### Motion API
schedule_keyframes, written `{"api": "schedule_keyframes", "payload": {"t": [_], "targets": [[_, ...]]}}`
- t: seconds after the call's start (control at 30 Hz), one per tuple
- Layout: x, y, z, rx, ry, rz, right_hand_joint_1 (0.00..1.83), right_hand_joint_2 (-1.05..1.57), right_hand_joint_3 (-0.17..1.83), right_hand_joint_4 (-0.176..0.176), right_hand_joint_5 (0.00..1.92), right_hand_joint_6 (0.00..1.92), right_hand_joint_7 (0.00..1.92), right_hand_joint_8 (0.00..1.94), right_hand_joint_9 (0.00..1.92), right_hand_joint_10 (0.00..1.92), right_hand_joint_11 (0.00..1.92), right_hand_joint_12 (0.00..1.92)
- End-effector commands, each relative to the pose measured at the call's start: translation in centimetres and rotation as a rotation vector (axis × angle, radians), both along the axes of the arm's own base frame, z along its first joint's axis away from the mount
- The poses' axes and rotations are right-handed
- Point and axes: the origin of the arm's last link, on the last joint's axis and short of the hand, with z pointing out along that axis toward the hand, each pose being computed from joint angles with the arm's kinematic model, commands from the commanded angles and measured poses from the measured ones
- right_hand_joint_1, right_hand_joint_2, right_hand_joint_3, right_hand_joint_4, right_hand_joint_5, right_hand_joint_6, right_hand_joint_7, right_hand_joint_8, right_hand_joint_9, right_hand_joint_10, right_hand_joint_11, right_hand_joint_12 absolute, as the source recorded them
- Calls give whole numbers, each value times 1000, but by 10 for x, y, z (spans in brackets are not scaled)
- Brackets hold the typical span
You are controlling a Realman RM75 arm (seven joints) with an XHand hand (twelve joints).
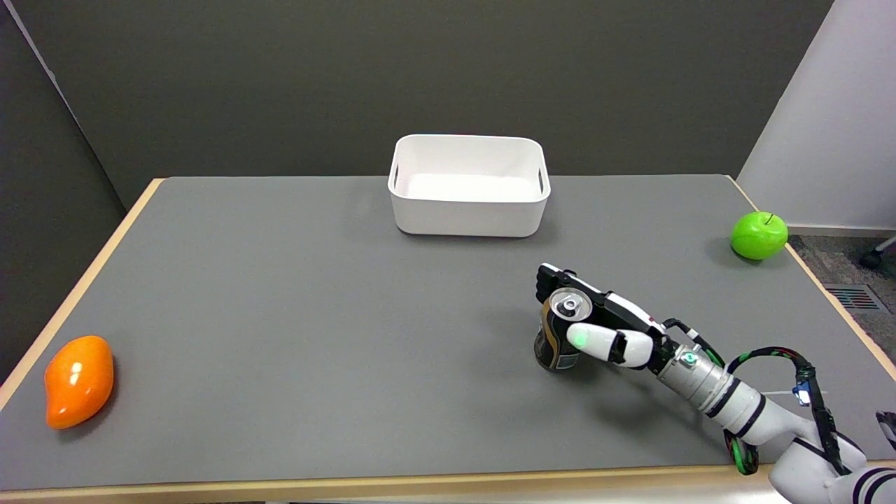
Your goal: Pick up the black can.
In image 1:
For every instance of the orange mango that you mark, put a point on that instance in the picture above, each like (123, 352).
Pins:
(78, 381)

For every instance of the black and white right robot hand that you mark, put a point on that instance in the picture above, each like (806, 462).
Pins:
(607, 325)

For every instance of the green apple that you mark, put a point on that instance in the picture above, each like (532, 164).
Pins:
(759, 235)

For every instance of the floor vent grille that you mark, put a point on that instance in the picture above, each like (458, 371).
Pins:
(852, 299)

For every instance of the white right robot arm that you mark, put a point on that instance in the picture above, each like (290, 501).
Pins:
(756, 413)

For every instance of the black chair caster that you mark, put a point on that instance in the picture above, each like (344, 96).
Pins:
(876, 255)

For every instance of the white plastic bin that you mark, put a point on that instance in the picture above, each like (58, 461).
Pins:
(469, 185)

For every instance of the black beverage can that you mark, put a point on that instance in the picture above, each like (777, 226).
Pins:
(556, 336)

